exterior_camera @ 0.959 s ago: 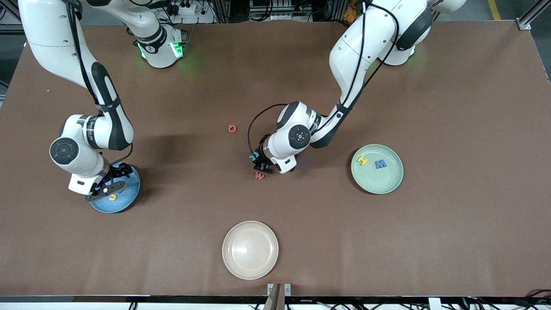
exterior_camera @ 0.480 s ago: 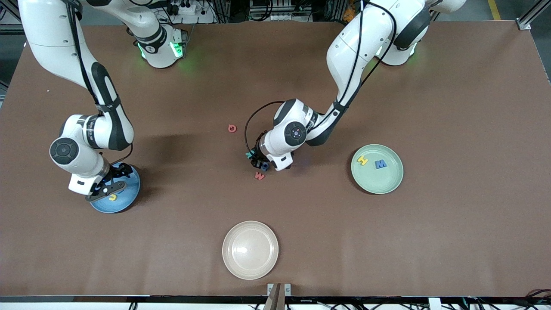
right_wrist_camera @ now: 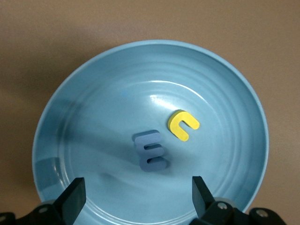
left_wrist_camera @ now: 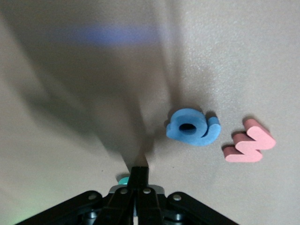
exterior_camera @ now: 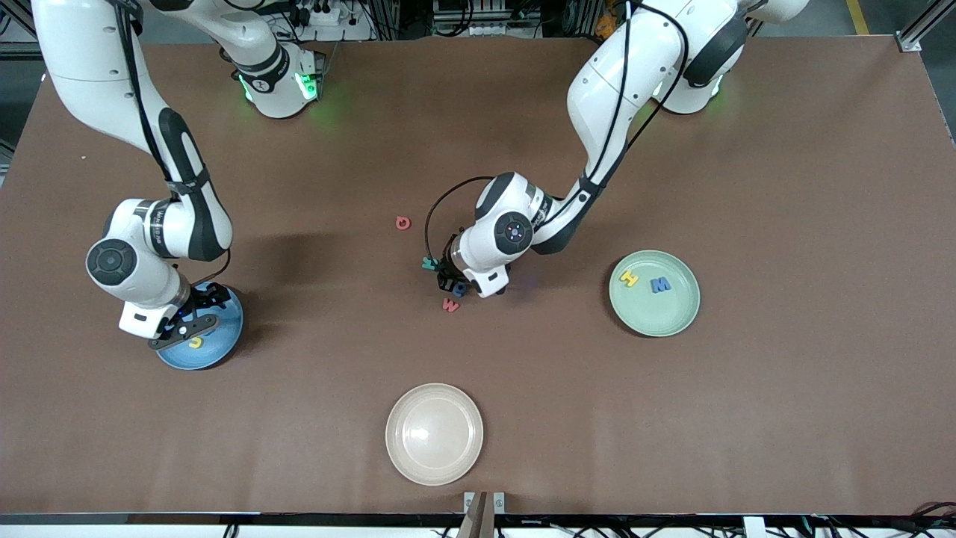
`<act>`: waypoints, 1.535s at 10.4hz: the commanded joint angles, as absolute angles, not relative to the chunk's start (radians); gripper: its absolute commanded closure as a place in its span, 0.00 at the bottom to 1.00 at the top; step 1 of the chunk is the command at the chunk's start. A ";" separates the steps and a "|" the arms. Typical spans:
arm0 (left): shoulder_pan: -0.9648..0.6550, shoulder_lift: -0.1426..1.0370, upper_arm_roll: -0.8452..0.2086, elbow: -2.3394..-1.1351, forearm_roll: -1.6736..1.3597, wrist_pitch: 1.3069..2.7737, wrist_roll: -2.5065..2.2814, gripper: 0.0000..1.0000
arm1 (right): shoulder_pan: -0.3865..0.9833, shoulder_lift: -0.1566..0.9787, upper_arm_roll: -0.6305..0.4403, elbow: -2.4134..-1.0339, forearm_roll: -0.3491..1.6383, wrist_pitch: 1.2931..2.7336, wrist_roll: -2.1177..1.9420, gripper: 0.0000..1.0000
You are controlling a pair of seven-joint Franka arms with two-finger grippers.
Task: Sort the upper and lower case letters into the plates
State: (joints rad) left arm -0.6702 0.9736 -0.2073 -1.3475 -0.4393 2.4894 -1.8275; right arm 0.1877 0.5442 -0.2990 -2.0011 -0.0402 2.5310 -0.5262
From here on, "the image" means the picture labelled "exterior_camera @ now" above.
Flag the blue round plate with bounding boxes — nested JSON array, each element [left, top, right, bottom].
[[155, 282, 245, 371]]

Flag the beige round plate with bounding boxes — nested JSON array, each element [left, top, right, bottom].
[[385, 383, 484, 486]]

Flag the green round plate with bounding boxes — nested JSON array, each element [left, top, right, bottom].
[[609, 250, 701, 337]]

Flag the brown table cover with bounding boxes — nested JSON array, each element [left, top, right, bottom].
[[0, 36, 956, 518]]

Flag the metal mounting pole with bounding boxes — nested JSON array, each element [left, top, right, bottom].
[[456, 492, 495, 538]]

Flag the equipment rack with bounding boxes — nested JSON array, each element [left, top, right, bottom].
[[432, 0, 542, 38]]

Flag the white power strip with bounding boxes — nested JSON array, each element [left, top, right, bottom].
[[288, 2, 341, 27]]

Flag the black camera cable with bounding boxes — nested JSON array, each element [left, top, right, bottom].
[[112, 0, 231, 288], [424, 0, 692, 262]]

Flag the small metal bracket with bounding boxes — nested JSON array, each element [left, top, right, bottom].
[[463, 491, 506, 516]]

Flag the black table edge rail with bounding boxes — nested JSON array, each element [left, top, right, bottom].
[[0, 512, 956, 528]]

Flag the aluminium frame profile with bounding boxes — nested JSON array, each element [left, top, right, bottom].
[[896, 0, 956, 53]]

